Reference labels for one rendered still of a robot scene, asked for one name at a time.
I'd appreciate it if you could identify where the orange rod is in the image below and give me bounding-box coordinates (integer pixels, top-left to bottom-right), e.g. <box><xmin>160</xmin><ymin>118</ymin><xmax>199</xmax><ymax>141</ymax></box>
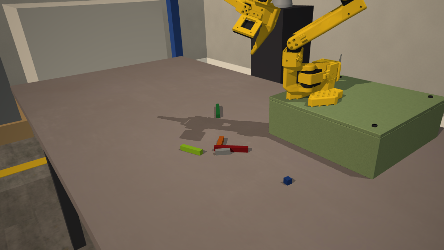
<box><xmin>217</xmin><ymin>136</ymin><xmax>224</xmax><ymax>145</ymax></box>

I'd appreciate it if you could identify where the dark red rod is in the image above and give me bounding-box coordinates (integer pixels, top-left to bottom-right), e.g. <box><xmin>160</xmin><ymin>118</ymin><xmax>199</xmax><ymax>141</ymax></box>
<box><xmin>214</xmin><ymin>145</ymin><xmax>248</xmax><ymax>153</ymax></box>

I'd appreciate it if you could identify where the blue cube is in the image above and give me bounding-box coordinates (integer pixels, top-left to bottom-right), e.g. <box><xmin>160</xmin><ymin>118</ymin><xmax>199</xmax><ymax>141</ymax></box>
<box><xmin>283</xmin><ymin>176</ymin><xmax>292</xmax><ymax>185</ymax></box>

